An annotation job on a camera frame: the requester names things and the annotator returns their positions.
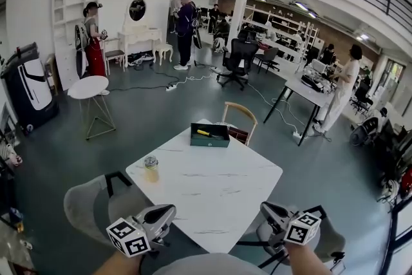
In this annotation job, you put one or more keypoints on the white table with black legs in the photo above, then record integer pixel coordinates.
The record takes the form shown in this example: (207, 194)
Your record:
(309, 95)

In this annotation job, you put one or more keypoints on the dark blue white machine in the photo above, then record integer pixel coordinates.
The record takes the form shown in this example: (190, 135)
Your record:
(33, 87)

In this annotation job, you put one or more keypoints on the white shelf cabinet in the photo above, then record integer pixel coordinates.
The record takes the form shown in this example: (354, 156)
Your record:
(64, 25)

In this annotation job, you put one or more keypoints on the white shelving racks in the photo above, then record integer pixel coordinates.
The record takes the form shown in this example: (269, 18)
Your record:
(283, 29)

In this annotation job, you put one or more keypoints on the white column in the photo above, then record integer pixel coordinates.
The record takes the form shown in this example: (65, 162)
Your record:
(238, 16)

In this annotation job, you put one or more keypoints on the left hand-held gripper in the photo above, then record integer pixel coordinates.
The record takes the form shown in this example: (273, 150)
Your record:
(128, 236)

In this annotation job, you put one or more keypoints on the gray upholstered chair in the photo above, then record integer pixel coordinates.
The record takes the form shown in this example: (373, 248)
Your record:
(331, 241)
(85, 206)

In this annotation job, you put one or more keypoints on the pile of shoes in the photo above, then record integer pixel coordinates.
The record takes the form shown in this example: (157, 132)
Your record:
(139, 58)

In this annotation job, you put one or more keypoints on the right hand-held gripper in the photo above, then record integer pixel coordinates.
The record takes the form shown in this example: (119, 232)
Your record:
(301, 228)

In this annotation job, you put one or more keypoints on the reddish brown divided tray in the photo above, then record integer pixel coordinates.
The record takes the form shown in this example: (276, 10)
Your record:
(239, 133)

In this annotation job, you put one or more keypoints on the person's left forearm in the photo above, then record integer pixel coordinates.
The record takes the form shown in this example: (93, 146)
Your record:
(117, 262)

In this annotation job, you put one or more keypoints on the white vanity table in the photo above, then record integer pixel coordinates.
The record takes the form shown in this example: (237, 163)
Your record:
(138, 35)

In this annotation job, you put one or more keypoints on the oval mirror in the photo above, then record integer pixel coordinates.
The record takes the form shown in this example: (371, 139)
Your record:
(137, 9)

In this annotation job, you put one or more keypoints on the person's gray shirt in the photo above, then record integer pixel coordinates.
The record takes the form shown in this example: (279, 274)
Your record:
(212, 264)

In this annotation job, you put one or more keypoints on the white power strip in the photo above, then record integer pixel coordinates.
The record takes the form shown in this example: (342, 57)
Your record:
(171, 87)
(297, 135)

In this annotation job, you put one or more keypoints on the round white side table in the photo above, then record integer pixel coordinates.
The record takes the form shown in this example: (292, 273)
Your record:
(88, 87)

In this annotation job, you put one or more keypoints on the black mesh office chair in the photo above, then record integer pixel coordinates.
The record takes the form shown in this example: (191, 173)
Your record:
(239, 58)

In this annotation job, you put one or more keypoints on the yellow screwdriver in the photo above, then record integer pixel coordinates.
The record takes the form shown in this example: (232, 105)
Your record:
(204, 132)

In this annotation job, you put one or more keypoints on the wooden chair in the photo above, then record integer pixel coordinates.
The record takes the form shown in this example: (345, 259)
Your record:
(239, 109)

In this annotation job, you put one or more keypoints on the green box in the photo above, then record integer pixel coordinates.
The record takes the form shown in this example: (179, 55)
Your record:
(209, 142)

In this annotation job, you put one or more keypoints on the glass jar with yellow liquid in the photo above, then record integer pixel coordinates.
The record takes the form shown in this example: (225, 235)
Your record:
(151, 170)

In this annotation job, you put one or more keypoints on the white chair with dark seat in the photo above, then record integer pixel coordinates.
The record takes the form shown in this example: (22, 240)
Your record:
(114, 54)

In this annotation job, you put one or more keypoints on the white stool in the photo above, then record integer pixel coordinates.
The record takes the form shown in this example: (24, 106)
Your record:
(162, 48)

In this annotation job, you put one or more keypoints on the person's right forearm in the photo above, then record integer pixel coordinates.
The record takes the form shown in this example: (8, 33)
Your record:
(305, 259)

